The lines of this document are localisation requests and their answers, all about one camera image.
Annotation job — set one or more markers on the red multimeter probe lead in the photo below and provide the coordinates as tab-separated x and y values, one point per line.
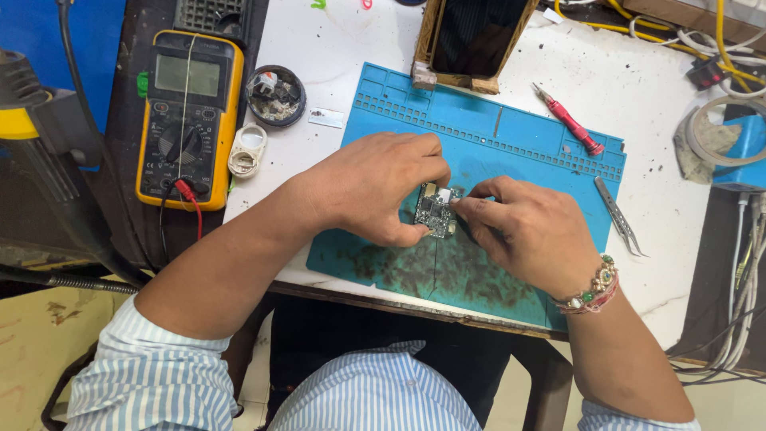
192	200

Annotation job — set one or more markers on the yellow digital multimeter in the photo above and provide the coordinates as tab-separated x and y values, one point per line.
190	120

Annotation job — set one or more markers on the blue power box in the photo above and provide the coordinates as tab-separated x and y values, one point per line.
742	155

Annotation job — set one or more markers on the steel tweezers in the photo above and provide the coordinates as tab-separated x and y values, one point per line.
616	215

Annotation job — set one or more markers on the white plastic round case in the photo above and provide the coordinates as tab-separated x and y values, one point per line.
247	149

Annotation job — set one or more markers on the black smartphone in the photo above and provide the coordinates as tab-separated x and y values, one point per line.
479	33

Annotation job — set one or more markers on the small metal blade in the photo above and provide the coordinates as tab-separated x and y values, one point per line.
326	118

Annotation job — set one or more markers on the round tin of small parts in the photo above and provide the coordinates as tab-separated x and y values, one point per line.
276	96

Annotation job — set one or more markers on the striped shirt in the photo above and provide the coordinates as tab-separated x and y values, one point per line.
239	383

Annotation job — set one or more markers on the person's right hand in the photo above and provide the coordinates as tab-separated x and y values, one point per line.
532	233

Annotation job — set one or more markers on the red precision screwdriver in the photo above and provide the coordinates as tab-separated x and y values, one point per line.
568	121

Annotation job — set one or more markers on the roll of tape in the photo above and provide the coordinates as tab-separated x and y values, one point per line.
718	131

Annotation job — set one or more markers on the black multimeter probe lead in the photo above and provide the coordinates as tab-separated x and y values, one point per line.
163	215

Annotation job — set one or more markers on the green circuit board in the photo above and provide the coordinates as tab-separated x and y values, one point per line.
435	210

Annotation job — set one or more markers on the black hot air station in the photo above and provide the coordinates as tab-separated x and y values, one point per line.
54	149

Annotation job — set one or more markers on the blue silicone repair mat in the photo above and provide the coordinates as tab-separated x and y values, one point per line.
479	137

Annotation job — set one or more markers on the person's left hand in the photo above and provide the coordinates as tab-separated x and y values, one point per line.
365	179

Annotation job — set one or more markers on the black grille device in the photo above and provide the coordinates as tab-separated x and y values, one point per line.
212	15

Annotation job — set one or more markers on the dirty grey cloth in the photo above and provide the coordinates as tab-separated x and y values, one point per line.
697	146

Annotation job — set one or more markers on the black red switch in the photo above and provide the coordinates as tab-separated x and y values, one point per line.
706	73

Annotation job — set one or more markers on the wooden phone stand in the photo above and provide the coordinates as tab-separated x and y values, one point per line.
428	66

